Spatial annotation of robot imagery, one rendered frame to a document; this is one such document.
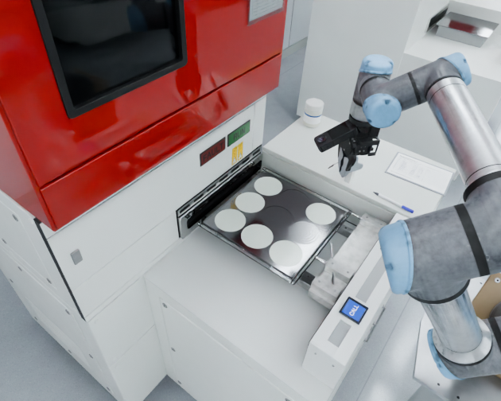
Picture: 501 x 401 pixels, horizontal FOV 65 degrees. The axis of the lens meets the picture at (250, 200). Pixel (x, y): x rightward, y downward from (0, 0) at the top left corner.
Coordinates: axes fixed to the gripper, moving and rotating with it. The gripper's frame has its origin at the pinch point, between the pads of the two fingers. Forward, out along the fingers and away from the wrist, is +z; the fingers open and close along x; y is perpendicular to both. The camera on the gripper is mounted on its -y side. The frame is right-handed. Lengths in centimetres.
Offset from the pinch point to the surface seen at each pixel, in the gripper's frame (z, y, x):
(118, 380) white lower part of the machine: 67, -77, -20
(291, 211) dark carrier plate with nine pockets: 19.1, -11.8, 4.7
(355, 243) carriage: 21.2, 5.2, -10.6
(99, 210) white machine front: -8, -67, -11
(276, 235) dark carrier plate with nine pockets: 18.8, -19.6, -5.0
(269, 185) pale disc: 19.3, -16.1, 18.4
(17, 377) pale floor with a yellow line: 107, -129, 6
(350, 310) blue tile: 12.0, -9.5, -37.2
